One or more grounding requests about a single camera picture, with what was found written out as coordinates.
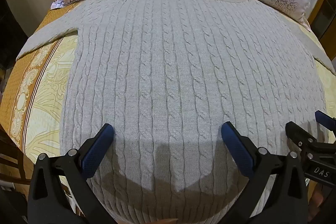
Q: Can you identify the yellow patterned bed sheet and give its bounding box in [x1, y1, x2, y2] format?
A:
[0, 0, 336, 224]

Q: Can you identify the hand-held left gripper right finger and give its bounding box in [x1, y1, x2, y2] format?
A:
[221, 121, 308, 224]

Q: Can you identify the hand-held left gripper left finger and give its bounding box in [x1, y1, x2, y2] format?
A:
[28, 123, 115, 224]

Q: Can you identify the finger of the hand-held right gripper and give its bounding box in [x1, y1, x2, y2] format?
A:
[286, 121, 336, 156]
[314, 110, 336, 136]

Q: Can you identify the brown wooden furniture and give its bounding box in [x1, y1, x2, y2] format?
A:
[0, 122, 32, 189]

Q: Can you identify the grey cable-knit sweater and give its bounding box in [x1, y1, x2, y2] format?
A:
[16, 0, 330, 224]

